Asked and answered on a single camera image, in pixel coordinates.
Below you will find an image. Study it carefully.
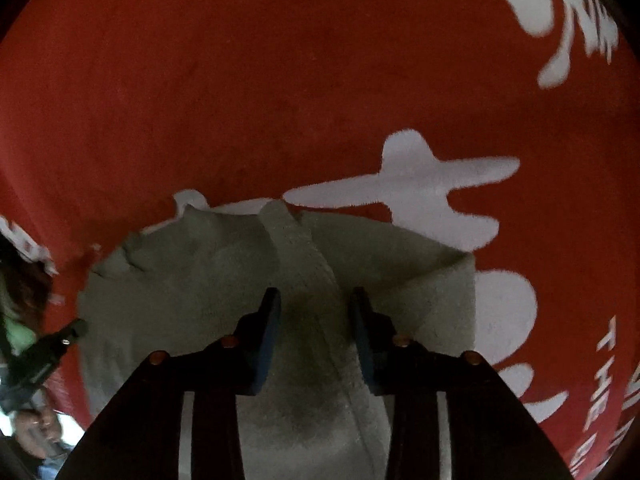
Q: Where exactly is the dark patterned cloth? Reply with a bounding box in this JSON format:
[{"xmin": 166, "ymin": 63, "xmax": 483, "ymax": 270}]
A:
[{"xmin": 0, "ymin": 237, "xmax": 53, "ymax": 341}]

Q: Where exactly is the red printed blanket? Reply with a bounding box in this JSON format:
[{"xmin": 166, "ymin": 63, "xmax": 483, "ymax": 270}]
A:
[{"xmin": 0, "ymin": 0, "xmax": 636, "ymax": 480}]

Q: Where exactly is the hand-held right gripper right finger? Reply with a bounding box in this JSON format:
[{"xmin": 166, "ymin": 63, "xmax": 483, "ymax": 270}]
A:
[{"xmin": 348, "ymin": 286, "xmax": 576, "ymax": 480}]

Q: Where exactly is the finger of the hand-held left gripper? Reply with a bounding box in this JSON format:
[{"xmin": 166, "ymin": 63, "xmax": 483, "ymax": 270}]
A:
[{"xmin": 14, "ymin": 318, "xmax": 90, "ymax": 387}]

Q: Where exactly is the person's left hand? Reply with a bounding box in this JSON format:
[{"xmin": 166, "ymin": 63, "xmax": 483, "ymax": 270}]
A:
[{"xmin": 12, "ymin": 402, "xmax": 64, "ymax": 459}]

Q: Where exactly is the grey knit sweater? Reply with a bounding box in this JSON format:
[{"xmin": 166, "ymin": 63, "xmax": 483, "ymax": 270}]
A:
[{"xmin": 76, "ymin": 199, "xmax": 477, "ymax": 480}]

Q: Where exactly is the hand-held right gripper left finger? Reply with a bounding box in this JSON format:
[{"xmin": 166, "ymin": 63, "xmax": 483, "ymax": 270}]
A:
[{"xmin": 55, "ymin": 287, "xmax": 282, "ymax": 480}]

